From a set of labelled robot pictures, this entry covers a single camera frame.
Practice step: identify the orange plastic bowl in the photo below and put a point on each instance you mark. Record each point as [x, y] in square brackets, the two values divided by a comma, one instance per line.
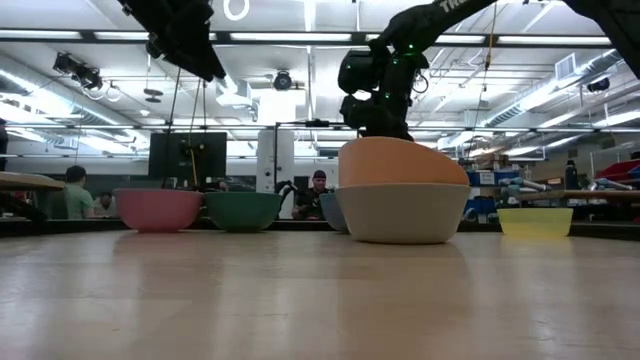
[400, 162]

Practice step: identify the blue-grey plastic bowl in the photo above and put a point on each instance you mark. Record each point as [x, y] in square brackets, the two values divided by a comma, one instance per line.
[332, 210]

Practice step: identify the green plastic bowl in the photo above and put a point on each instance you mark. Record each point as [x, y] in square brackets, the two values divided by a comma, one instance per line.
[243, 211]

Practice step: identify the yellow-green plastic bowl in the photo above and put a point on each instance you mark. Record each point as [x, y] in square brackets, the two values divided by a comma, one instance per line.
[535, 222]

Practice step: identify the pink plastic bowl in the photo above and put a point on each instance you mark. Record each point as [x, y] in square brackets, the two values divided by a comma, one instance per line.
[157, 210]

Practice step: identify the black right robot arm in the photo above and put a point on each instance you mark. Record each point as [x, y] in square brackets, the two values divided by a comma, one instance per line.
[425, 20]

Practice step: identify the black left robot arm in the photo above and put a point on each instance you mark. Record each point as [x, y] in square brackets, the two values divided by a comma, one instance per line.
[182, 35]

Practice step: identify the black background robot arm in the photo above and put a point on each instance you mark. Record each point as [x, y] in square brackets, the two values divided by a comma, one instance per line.
[287, 189]

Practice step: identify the cream plastic bowl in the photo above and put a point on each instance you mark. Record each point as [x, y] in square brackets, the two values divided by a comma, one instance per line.
[402, 212]

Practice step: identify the person with dark cap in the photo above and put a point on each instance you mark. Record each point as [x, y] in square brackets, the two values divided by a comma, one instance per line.
[312, 197]

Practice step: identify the blue storage bins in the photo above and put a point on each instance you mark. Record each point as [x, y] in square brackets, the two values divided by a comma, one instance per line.
[492, 178]

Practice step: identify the white pillar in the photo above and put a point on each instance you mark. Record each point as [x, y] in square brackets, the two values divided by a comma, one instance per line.
[267, 165]

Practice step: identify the black monitor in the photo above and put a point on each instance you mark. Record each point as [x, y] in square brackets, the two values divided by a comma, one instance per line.
[210, 157]

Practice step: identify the black bottle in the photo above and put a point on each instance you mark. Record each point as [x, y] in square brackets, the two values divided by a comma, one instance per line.
[571, 176]

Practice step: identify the wooden table with clutter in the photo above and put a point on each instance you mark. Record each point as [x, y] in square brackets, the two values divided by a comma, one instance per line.
[580, 195]

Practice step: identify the red cloth item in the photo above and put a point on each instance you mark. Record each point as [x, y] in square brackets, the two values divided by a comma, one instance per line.
[620, 170]

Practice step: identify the person in green shirt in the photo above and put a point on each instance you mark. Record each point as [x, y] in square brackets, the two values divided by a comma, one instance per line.
[77, 200]

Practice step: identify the round black ceiling camera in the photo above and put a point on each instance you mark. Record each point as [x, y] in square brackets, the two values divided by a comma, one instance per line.
[282, 80]

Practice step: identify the black overhead frame bar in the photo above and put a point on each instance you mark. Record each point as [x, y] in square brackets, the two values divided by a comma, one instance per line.
[290, 36]

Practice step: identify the black ceiling camera cluster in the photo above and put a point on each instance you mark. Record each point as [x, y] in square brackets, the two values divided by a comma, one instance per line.
[80, 72]

